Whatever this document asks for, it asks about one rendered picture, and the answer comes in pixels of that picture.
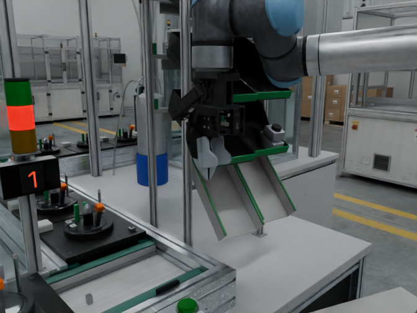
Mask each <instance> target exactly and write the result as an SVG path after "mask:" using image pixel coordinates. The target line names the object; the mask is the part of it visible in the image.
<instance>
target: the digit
mask: <svg viewBox="0 0 417 313"><path fill-rule="evenodd" d="M19 173H20V183H21V188H22V194H25V193H30V192H34V191H39V190H43V189H45V183H44V177H43V166H42V163H38V164H34V165H27V166H20V167H19Z"/></svg>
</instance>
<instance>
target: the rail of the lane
mask: <svg viewBox="0 0 417 313"><path fill-rule="evenodd" d="M187 296H191V297H193V298H194V299H195V300H197V301H199V302H200V303H201V304H203V305H204V306H206V307H207V308H209V309H210V313H224V312H226V311H228V310H230V309H231V308H232V307H235V306H236V269H234V268H232V267H230V266H228V265H227V264H225V263H221V264H219V265H217V266H215V267H213V268H211V269H209V270H207V271H205V272H203V273H201V274H199V275H197V276H195V277H193V278H191V279H188V280H187V281H185V282H183V283H181V284H179V280H178V279H176V280H174V281H171V282H170V283H168V284H165V285H164V286H162V287H159V288H157V289H156V296H154V297H152V298H150V299H148V300H146V301H144V302H142V303H140V304H138V305H136V306H134V307H132V308H130V309H128V310H125V311H123V312H121V313H157V312H158V311H160V310H162V309H164V308H166V307H168V306H170V305H171V304H174V303H175V302H177V301H180V300H181V299H183V298H185V297H187Z"/></svg>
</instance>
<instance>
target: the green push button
mask: <svg viewBox="0 0 417 313"><path fill-rule="evenodd" d="M177 309H178V311H179V312H180V313H193V312H195V311H196V309H197V303H196V301H195V300H193V299H191V298H185V299H181V300H180V301H179V302H178V304H177Z"/></svg>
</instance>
